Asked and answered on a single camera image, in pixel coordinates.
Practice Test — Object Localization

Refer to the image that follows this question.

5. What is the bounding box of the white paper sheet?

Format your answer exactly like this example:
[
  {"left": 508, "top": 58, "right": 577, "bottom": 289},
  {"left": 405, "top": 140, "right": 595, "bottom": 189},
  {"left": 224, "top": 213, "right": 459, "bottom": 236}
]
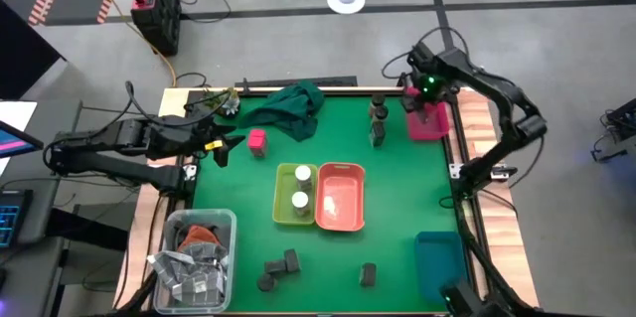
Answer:
[{"left": 0, "top": 100, "right": 39, "bottom": 134}]

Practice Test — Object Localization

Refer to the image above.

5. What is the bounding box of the red-lidded smoked paprika tin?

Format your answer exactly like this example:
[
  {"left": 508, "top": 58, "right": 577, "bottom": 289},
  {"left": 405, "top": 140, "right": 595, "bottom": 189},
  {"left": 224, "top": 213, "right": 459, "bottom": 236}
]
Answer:
[{"left": 401, "top": 85, "right": 423, "bottom": 112}]

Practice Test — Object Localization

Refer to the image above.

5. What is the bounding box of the black device with green light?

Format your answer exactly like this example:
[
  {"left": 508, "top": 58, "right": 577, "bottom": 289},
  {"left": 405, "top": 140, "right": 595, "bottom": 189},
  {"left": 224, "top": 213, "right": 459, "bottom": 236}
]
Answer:
[{"left": 439, "top": 279, "right": 498, "bottom": 317}]

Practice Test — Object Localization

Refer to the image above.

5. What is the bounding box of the orange plastic bin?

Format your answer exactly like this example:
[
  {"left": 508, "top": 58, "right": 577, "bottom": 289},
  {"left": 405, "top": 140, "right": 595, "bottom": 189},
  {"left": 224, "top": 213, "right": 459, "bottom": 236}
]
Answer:
[{"left": 314, "top": 161, "right": 367, "bottom": 233}]

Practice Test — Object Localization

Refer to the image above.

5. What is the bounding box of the pink plastic bin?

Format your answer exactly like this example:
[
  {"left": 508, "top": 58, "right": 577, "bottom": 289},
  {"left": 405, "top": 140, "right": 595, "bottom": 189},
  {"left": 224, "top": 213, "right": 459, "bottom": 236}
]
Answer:
[{"left": 405, "top": 99, "right": 451, "bottom": 141}]

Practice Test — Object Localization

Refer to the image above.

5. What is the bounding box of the black flat bar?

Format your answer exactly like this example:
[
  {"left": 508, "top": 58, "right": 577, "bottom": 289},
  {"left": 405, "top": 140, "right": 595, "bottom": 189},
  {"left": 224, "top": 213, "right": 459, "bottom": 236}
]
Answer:
[{"left": 234, "top": 76, "right": 359, "bottom": 88}]

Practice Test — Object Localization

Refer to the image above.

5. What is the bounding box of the black table frame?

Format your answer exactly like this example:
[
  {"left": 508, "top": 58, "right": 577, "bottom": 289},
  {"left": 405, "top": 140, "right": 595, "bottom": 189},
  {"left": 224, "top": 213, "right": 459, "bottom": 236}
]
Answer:
[{"left": 161, "top": 85, "right": 481, "bottom": 317}]

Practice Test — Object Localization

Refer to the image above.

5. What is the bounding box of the dark green cloth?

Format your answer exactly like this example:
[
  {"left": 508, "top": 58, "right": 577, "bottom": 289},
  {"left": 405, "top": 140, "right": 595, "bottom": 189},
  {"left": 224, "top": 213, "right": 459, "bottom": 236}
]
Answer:
[{"left": 238, "top": 79, "right": 326, "bottom": 143}]

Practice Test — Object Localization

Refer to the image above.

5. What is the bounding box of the backlit black keyboard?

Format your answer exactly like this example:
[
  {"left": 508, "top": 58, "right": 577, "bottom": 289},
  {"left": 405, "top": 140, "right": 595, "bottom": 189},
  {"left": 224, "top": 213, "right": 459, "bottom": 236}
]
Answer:
[{"left": 0, "top": 188, "right": 34, "bottom": 249}]

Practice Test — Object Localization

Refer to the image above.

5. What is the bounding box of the black equipment with cables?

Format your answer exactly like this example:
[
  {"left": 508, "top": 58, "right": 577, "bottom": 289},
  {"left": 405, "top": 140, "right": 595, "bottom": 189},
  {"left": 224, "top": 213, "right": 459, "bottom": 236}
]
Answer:
[{"left": 590, "top": 96, "right": 636, "bottom": 164}]

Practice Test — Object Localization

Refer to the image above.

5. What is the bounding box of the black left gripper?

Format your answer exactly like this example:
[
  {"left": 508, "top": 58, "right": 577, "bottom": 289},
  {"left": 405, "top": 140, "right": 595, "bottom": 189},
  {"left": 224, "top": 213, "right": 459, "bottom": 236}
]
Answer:
[{"left": 187, "top": 116, "right": 247, "bottom": 169}]

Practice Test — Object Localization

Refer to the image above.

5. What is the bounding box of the small pink cube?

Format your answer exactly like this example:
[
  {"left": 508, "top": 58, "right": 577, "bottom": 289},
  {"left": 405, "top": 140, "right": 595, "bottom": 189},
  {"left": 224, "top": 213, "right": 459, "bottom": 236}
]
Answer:
[{"left": 246, "top": 128, "right": 269, "bottom": 159}]

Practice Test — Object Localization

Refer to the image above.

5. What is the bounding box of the computer monitor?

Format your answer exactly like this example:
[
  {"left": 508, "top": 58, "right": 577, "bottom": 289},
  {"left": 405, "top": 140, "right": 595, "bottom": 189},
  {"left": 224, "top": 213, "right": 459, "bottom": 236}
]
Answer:
[{"left": 0, "top": 119, "right": 45, "bottom": 160}]

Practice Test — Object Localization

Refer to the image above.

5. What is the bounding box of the orange extension cable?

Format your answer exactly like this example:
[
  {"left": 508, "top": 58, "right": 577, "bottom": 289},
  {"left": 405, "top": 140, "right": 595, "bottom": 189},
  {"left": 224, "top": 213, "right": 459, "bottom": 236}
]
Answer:
[{"left": 81, "top": 0, "right": 179, "bottom": 88}]

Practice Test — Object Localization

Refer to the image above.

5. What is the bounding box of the orange cloth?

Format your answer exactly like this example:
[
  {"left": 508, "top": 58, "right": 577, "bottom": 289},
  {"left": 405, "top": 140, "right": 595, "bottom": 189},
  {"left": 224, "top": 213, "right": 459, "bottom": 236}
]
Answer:
[{"left": 177, "top": 225, "right": 221, "bottom": 252}]

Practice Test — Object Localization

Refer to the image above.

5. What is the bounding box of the small potted succulent plant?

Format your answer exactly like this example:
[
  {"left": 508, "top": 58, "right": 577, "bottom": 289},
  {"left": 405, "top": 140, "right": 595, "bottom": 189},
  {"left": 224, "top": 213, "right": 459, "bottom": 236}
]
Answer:
[{"left": 198, "top": 86, "right": 242, "bottom": 118}]

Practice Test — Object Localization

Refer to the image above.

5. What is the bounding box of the black and red power box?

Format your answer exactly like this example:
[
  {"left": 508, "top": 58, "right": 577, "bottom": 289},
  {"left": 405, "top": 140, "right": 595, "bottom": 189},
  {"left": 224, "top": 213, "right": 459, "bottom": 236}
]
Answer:
[{"left": 129, "top": 0, "right": 183, "bottom": 58}]

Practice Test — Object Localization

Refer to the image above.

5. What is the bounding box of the grey checked cloth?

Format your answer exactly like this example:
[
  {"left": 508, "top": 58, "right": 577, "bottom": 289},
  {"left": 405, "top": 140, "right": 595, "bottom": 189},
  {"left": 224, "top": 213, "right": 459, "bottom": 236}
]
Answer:
[{"left": 147, "top": 241, "right": 230, "bottom": 308}]

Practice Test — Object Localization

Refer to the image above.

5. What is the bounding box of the translucent yellow plastic bin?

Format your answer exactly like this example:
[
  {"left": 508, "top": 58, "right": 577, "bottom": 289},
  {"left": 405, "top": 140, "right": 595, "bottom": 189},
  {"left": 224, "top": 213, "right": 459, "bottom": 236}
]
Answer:
[{"left": 271, "top": 162, "right": 319, "bottom": 227}]

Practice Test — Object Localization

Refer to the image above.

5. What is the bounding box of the white-lidded glass spice jar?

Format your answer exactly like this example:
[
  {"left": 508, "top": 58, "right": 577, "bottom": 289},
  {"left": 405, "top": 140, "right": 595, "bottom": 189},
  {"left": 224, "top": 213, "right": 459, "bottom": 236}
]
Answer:
[
  {"left": 290, "top": 191, "right": 311, "bottom": 218},
  {"left": 294, "top": 164, "right": 314, "bottom": 192}
]

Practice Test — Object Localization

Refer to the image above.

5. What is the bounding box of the blue plastic bin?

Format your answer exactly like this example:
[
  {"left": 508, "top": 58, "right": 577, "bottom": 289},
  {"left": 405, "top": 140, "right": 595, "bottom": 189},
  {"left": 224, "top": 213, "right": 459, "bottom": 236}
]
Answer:
[{"left": 414, "top": 231, "right": 471, "bottom": 304}]

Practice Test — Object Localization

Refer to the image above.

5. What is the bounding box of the clear plastic storage box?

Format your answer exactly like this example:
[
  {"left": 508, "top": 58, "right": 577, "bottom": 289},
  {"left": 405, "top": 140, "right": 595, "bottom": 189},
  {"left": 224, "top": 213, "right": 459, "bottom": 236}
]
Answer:
[{"left": 152, "top": 208, "right": 238, "bottom": 315}]

